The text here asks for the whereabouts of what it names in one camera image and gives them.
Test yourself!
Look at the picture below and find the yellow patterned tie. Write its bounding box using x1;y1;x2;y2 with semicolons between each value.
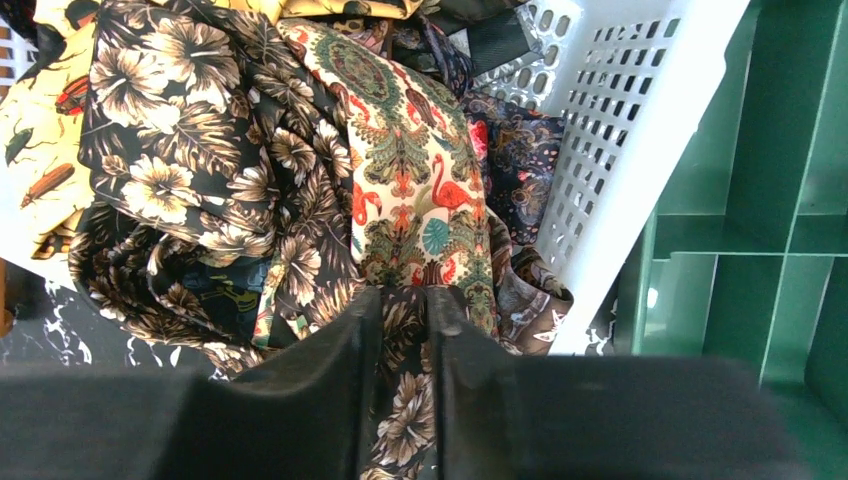
1;1;419;257

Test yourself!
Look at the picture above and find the black brown floral tie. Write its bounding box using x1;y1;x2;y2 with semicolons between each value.
68;0;439;480

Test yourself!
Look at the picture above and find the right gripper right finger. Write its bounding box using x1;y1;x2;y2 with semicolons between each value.
426;287;811;479

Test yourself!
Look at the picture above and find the white plastic basket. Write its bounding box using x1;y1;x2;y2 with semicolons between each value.
482;0;748;355

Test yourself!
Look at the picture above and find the dark paisley tie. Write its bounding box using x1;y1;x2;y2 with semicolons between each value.
392;13;566;245

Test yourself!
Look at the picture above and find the green compartment tray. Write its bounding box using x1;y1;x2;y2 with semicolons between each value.
612;1;847;479

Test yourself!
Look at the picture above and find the flamingo patterned tie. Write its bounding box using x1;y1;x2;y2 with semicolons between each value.
252;19;497;349

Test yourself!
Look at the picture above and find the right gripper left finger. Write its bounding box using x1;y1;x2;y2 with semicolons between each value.
1;287;381;479

